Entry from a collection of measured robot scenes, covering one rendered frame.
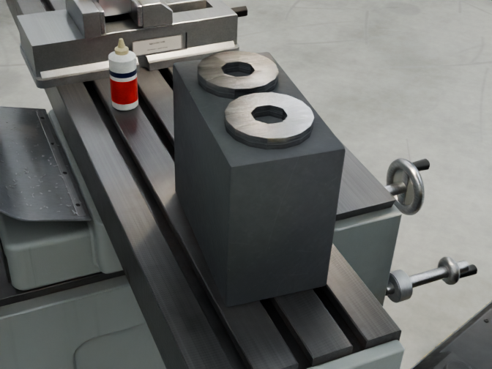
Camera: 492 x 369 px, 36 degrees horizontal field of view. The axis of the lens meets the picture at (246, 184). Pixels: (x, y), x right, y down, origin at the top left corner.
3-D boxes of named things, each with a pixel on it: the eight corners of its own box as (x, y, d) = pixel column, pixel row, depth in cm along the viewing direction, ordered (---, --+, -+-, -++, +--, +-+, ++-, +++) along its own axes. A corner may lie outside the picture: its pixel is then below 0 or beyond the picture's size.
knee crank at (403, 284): (464, 263, 156) (471, 241, 153) (482, 282, 152) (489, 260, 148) (374, 291, 149) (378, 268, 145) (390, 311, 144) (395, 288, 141)
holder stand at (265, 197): (261, 176, 101) (270, 39, 89) (328, 286, 84) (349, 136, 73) (174, 191, 98) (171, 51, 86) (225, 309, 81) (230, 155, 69)
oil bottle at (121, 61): (134, 96, 117) (130, 31, 111) (141, 108, 114) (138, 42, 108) (108, 100, 116) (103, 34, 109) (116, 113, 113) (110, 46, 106)
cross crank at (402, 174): (402, 189, 161) (411, 143, 154) (434, 222, 152) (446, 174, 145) (337, 205, 156) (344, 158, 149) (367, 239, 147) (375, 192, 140)
